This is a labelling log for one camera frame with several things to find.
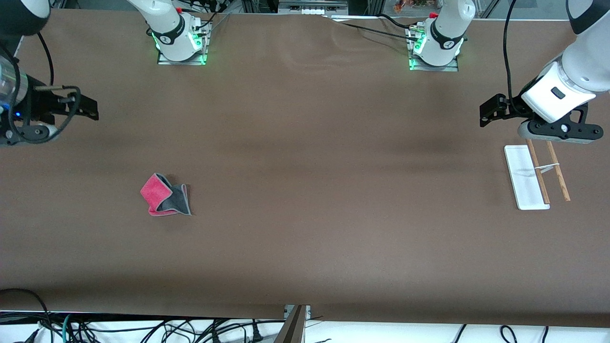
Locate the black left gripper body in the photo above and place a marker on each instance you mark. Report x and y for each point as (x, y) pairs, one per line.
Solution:
(511, 107)

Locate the white power strip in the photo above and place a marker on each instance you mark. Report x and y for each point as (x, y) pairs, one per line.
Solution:
(312, 10)

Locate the thin white rack crossbar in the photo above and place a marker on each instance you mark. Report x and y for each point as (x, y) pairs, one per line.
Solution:
(548, 166)

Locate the colourful background items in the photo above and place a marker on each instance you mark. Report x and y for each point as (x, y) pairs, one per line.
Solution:
(414, 5)

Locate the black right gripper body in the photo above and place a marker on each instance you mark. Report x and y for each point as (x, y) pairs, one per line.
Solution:
(42, 102)

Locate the white rack base tray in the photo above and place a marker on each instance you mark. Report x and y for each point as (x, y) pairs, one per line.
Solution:
(524, 181)

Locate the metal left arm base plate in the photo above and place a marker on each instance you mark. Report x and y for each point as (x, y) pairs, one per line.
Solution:
(433, 68)

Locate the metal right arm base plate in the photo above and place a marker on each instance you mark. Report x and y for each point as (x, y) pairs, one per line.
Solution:
(181, 62)

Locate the pink and grey towel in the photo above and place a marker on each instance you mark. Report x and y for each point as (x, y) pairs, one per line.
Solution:
(155, 190)

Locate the wooden post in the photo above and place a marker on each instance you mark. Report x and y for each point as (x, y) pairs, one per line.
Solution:
(293, 328)

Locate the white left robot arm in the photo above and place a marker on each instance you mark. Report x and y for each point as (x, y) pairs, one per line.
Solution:
(445, 33)

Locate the metal table edge bracket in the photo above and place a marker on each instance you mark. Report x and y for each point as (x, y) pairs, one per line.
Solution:
(308, 312)

